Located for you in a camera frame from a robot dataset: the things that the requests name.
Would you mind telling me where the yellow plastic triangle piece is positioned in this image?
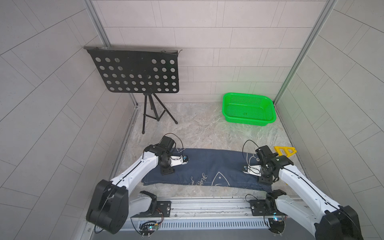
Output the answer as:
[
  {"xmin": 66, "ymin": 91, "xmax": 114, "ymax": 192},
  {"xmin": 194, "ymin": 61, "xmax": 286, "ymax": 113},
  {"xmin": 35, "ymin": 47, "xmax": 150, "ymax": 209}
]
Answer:
[{"xmin": 274, "ymin": 146, "xmax": 297, "ymax": 158}]

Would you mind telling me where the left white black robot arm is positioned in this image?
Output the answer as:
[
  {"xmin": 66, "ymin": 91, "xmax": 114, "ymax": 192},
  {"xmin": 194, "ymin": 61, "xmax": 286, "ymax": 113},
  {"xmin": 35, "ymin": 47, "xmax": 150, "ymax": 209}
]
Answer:
[{"xmin": 86, "ymin": 136, "xmax": 189, "ymax": 234}]

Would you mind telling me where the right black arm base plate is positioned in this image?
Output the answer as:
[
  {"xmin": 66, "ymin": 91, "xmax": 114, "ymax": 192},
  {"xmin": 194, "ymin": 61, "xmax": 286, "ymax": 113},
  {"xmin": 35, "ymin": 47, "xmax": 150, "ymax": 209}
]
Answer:
[{"xmin": 248, "ymin": 199, "xmax": 285, "ymax": 217}]

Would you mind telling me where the right green circuit board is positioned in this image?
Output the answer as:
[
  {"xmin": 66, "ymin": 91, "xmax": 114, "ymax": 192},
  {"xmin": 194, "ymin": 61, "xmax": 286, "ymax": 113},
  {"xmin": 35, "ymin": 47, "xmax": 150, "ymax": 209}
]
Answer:
[{"xmin": 268, "ymin": 217, "xmax": 285, "ymax": 235}]

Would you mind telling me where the green circuit board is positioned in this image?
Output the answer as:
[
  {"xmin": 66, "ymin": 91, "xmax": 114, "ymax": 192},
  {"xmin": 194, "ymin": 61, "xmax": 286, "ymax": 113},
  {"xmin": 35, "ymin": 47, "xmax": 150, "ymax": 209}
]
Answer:
[
  {"xmin": 139, "ymin": 221, "xmax": 160, "ymax": 237},
  {"xmin": 268, "ymin": 217, "xmax": 285, "ymax": 235}
]

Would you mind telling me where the aluminium front rail frame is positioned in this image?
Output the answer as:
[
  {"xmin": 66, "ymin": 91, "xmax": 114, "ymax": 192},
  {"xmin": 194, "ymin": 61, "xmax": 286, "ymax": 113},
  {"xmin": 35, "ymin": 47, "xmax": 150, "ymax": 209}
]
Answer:
[{"xmin": 79, "ymin": 196, "xmax": 346, "ymax": 240}]

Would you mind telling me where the green plastic basket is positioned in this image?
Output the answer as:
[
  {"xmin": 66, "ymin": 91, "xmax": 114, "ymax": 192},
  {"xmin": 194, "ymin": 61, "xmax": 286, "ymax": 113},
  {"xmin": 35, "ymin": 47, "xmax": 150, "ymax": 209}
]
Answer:
[{"xmin": 222, "ymin": 93, "xmax": 277, "ymax": 127}]

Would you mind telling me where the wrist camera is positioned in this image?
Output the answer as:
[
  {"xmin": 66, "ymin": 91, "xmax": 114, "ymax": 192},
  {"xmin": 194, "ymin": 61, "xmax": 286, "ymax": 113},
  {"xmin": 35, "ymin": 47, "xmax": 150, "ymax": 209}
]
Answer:
[
  {"xmin": 170, "ymin": 155, "xmax": 189, "ymax": 167},
  {"xmin": 243, "ymin": 165, "xmax": 262, "ymax": 177}
]

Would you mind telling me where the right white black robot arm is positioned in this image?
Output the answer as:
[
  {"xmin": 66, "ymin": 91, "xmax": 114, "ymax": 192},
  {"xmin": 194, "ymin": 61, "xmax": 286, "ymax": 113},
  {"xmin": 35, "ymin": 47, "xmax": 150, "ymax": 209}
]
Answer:
[{"xmin": 256, "ymin": 146, "xmax": 363, "ymax": 240}]

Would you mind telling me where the dark blue embroidered pillowcase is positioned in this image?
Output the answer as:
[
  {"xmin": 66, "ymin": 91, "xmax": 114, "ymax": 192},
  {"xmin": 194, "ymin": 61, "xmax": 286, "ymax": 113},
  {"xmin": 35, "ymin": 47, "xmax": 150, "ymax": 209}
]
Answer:
[{"xmin": 142, "ymin": 149, "xmax": 272, "ymax": 192}]

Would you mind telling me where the black perforated music stand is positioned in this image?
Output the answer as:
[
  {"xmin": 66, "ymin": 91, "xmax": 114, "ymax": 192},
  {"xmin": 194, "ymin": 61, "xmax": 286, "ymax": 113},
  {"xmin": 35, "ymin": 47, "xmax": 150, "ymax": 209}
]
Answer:
[{"xmin": 84, "ymin": 47, "xmax": 180, "ymax": 121}]

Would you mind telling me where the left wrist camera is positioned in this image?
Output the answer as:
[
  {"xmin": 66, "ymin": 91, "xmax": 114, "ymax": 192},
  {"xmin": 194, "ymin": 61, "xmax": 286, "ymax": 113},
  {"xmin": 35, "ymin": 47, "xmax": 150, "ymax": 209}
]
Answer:
[{"xmin": 170, "ymin": 155, "xmax": 189, "ymax": 167}]

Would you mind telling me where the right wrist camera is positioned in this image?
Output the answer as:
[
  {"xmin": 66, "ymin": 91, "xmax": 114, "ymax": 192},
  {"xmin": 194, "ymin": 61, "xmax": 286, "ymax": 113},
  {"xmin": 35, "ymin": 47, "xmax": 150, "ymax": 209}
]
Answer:
[{"xmin": 243, "ymin": 165, "xmax": 262, "ymax": 177}]

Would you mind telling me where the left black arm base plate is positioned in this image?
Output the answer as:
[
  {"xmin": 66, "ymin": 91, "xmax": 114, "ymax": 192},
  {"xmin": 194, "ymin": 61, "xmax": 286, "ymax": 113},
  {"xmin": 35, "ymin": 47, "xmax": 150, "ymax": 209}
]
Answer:
[{"xmin": 140, "ymin": 201, "xmax": 172, "ymax": 218}]

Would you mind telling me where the left green circuit board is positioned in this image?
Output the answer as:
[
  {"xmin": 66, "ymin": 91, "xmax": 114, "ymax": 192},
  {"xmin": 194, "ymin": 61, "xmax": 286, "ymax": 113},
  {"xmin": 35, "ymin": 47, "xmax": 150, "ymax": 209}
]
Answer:
[{"xmin": 139, "ymin": 221, "xmax": 160, "ymax": 237}]

